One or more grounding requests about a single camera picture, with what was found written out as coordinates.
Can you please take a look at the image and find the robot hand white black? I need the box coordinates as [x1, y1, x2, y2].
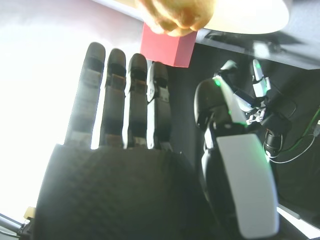
[33, 41, 280, 240]

